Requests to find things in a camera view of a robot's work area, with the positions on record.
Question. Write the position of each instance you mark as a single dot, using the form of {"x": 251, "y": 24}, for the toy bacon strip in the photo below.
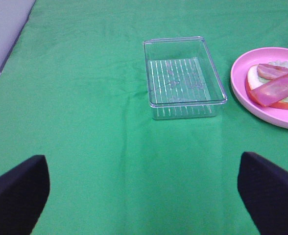
{"x": 271, "y": 92}
{"x": 271, "y": 72}

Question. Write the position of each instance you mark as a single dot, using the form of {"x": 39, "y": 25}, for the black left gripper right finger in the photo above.
{"x": 263, "y": 188}

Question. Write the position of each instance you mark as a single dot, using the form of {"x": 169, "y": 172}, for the pink round plate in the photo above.
{"x": 238, "y": 75}

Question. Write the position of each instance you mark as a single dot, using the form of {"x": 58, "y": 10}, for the toy bread slice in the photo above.
{"x": 250, "y": 83}

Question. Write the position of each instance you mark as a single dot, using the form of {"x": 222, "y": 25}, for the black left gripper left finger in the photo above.
{"x": 24, "y": 191}

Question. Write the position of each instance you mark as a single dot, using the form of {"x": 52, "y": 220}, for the green tablecloth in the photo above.
{"x": 74, "y": 89}

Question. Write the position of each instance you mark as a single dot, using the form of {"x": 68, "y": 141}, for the left clear plastic tray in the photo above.
{"x": 182, "y": 80}

